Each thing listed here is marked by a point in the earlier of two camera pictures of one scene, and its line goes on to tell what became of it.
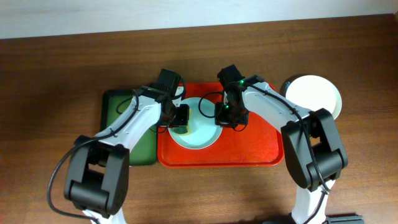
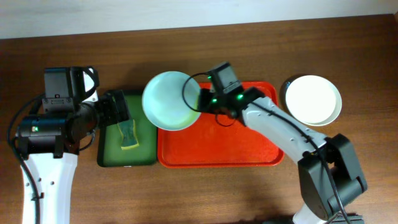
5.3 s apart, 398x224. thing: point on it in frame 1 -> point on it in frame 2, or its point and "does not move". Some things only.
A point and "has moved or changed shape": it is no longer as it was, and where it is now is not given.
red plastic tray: [259, 144] does not move
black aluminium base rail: [344, 219] does not move
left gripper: [181, 116] -> [117, 107]
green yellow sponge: [183, 130] has moved or changed shape
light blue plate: [204, 131] has moved or changed shape
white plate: [313, 92] does not move
